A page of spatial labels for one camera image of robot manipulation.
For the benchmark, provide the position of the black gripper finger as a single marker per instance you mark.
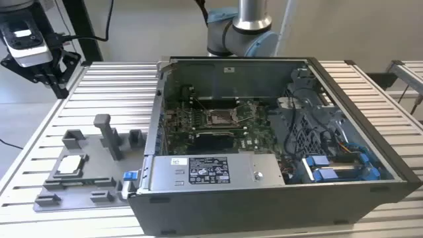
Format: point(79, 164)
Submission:
point(69, 60)
point(23, 73)

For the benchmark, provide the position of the square CPU chip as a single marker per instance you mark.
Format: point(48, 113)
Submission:
point(69, 165)

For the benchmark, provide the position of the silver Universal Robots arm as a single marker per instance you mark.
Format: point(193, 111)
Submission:
point(251, 22)

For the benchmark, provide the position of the CPU socket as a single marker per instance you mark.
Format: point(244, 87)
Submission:
point(220, 118)

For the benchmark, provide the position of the long black RAM slot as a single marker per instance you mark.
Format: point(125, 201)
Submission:
point(217, 129)

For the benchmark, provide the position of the grey parts rack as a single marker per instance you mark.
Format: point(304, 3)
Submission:
point(99, 153)

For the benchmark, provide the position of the thin metal locking lever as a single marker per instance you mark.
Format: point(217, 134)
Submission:
point(201, 104)

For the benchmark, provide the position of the green RAM stick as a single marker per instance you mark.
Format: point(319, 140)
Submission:
point(87, 181)

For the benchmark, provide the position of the small white case sticker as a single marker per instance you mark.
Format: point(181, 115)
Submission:
point(228, 70)

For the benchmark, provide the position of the blue case latch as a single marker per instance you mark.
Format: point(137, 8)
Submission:
point(128, 175)

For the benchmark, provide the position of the black graphics card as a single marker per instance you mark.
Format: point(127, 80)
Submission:
point(212, 142)

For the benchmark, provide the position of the silver power supply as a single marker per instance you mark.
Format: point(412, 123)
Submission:
point(164, 176)

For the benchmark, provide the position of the black power supply label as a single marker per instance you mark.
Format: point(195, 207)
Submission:
point(208, 169)

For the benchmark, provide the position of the green motherboard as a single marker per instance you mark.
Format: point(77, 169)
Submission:
point(257, 138)

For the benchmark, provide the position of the grey perforated disk bay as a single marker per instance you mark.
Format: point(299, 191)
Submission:
point(307, 134)

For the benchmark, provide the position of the black open PC case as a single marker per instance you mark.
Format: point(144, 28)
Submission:
point(251, 210)

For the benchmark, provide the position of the hard disk in blue carrier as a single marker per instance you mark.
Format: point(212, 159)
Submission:
point(326, 173)
point(319, 160)

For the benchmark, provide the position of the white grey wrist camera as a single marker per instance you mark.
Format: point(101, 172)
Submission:
point(28, 47)

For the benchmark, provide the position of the black frame post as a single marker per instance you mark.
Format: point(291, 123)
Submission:
point(87, 24)

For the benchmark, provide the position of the aluminium profile rail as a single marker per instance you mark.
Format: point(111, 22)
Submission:
point(407, 74)

